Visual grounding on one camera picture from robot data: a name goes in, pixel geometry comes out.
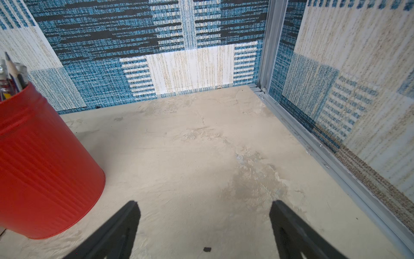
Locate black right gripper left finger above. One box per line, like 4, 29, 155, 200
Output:
65, 201, 141, 259

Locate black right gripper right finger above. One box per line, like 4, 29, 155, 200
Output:
269, 200, 346, 259

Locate pencils in red cup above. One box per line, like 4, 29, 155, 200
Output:
1, 52, 29, 101

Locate red pencil cup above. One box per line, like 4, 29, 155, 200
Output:
1, 84, 106, 239

